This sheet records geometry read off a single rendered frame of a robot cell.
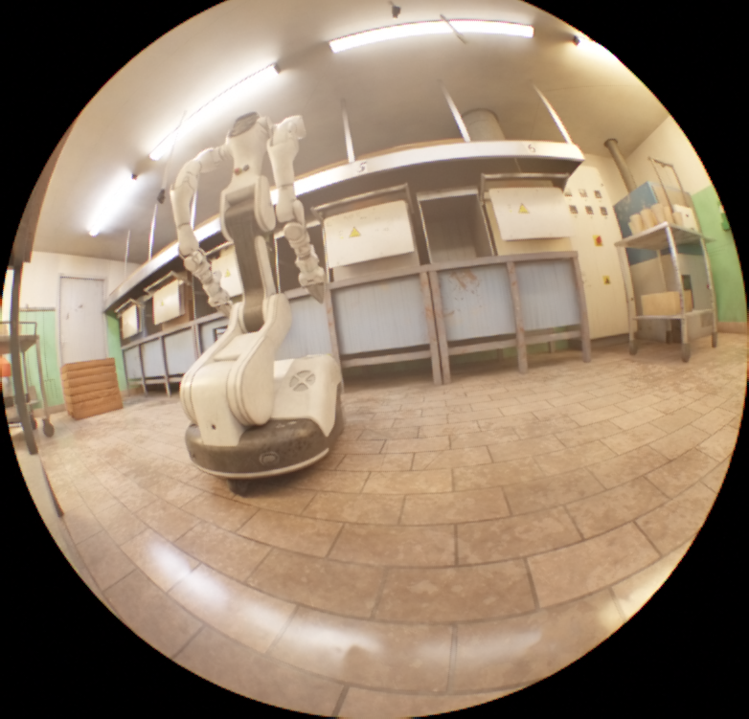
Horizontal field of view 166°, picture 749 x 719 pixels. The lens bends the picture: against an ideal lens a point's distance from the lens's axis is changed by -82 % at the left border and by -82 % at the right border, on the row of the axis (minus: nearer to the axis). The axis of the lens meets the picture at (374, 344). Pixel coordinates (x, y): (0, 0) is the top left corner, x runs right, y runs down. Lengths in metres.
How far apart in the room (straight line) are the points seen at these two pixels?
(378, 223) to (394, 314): 0.67
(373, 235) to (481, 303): 0.90
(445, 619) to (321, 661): 0.19
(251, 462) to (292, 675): 0.53
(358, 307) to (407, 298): 0.37
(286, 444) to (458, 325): 1.47
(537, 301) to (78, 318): 6.04
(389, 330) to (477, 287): 0.72
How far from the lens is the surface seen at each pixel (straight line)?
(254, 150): 1.27
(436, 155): 1.89
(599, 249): 3.02
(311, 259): 0.99
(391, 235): 1.82
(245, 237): 1.07
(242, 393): 0.68
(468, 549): 0.55
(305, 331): 2.13
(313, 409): 0.78
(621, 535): 0.61
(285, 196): 0.91
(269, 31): 2.23
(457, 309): 1.88
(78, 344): 5.22
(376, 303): 1.92
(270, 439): 0.72
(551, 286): 2.10
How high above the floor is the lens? 0.42
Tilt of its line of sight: 2 degrees down
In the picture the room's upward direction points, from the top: 8 degrees counter-clockwise
